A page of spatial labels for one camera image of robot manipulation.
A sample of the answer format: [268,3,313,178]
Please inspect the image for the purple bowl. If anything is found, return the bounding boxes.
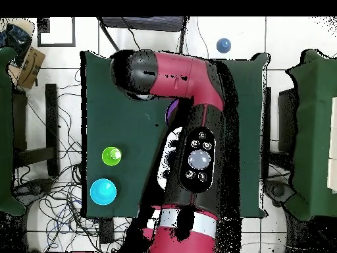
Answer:
[165,98,180,125]

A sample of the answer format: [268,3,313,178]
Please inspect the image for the light blue small bowl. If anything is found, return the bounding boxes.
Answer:
[89,178,118,206]

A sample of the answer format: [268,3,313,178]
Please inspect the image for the dark blue small bowl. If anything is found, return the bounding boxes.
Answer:
[216,38,232,54]

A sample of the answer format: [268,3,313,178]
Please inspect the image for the dark green table cloth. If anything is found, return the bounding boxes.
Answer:
[80,50,271,219]

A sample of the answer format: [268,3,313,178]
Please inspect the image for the ribbed green cup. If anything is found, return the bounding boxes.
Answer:
[101,146,122,167]

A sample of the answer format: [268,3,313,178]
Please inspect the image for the black power strip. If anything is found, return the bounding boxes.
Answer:
[99,218,115,244]

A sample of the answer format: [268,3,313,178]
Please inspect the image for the dark folding chair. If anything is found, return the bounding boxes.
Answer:
[96,16,190,55]

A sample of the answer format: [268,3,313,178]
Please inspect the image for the green cloth side table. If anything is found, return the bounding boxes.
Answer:
[285,49,337,221]
[0,46,27,217]

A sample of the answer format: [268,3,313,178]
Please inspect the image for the brown cardboard box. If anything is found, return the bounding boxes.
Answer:
[6,46,46,90]

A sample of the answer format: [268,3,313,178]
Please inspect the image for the black bag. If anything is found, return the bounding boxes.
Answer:
[5,23,33,67]

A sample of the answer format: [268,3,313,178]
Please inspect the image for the tangled black floor cables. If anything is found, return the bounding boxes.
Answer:
[11,68,132,253]

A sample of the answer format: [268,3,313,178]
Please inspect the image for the black stand frame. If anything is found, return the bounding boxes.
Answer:
[11,83,61,177]
[277,88,299,154]

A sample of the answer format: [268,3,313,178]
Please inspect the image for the black square frame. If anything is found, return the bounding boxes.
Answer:
[37,16,76,47]

